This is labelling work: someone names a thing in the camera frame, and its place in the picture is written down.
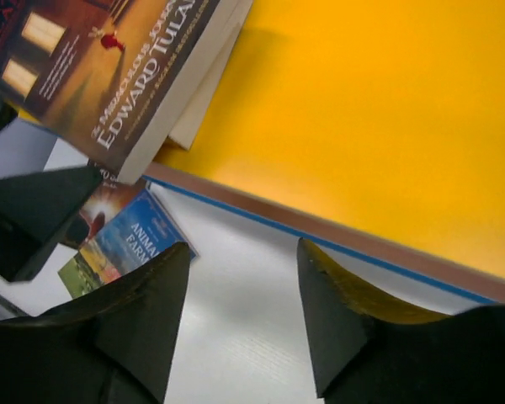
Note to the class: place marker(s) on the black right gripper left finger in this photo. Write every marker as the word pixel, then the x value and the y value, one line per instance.
pixel 112 345

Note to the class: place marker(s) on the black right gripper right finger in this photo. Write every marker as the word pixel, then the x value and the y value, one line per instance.
pixel 368 346

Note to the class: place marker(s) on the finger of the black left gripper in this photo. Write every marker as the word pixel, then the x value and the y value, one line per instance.
pixel 35 211

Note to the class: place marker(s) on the Animal Farm book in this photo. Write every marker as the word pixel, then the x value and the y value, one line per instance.
pixel 142 230

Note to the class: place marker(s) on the Edward Tulane brown book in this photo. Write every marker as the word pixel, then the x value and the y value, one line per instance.
pixel 117 79

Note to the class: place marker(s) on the Three Days to See book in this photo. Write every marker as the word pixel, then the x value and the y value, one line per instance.
pixel 108 199

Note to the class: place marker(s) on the blue yellow wooden bookshelf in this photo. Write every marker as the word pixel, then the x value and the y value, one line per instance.
pixel 376 125

